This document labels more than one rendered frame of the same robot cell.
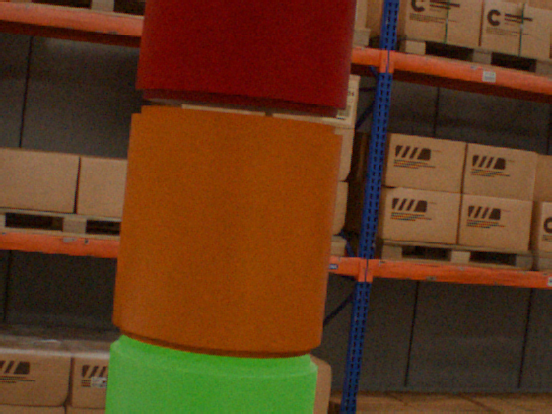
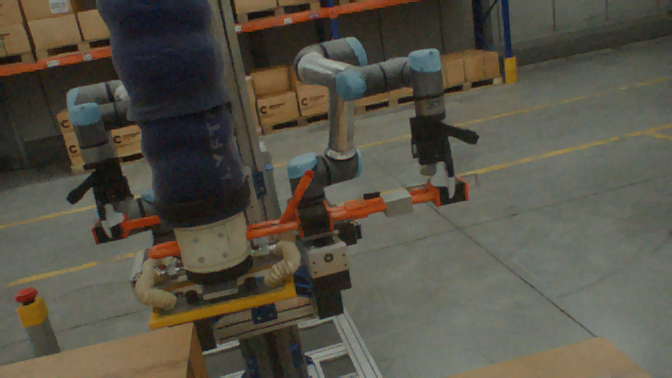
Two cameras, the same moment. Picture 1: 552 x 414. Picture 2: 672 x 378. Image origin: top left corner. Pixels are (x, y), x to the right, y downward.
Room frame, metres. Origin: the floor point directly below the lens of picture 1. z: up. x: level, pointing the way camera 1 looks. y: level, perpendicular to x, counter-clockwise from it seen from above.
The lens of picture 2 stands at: (-0.12, -1.72, 1.79)
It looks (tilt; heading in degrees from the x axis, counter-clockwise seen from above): 18 degrees down; 11
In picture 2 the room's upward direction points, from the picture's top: 10 degrees counter-clockwise
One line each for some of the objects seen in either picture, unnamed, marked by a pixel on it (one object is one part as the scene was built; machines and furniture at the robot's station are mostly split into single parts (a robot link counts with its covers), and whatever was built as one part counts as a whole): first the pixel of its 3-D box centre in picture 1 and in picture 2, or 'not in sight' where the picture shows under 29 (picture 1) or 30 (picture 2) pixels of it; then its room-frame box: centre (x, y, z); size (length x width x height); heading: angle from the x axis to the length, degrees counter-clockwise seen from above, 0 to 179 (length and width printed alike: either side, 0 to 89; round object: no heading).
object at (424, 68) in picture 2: not in sight; (425, 73); (1.31, -1.69, 1.57); 0.09 x 0.08 x 0.11; 33
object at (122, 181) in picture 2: not in sight; (108, 181); (1.29, -0.80, 1.40); 0.09 x 0.08 x 0.12; 108
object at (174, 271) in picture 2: not in sight; (219, 263); (1.12, -1.14, 1.20); 0.34 x 0.25 x 0.06; 108
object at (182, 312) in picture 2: not in sight; (222, 295); (1.03, -1.17, 1.16); 0.34 x 0.10 x 0.05; 108
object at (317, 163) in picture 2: not in sight; (306, 174); (1.79, -1.24, 1.20); 0.13 x 0.12 x 0.14; 123
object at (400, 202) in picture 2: not in sight; (396, 203); (1.26, -1.58, 1.26); 0.07 x 0.07 x 0.04; 18
